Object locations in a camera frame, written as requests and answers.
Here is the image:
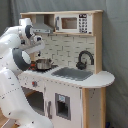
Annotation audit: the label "small metal pot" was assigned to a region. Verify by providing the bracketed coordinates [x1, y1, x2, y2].
[36, 59, 53, 70]

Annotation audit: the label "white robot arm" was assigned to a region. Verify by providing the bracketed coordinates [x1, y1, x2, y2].
[0, 18, 53, 128]

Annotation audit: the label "wooden toy kitchen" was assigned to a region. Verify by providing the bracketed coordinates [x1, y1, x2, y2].
[20, 10, 114, 128]

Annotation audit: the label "grey sink basin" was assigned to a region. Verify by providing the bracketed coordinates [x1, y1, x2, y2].
[52, 67, 92, 81]

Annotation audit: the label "black toy faucet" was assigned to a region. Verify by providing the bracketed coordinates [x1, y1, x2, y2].
[76, 50, 94, 70]

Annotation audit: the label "black stovetop red burners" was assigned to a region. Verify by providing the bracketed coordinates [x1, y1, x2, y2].
[28, 62, 58, 72]

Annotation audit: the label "right red stove knob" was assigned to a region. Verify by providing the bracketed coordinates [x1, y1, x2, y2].
[32, 81, 37, 87]

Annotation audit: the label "toy microwave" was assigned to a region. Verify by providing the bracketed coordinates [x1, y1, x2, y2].
[55, 14, 93, 34]

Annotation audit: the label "grey range hood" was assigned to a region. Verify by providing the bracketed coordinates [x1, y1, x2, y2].
[33, 15, 53, 33]

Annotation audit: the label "grey cabinet door handle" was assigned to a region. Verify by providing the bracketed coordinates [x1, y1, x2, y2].
[47, 101, 52, 119]

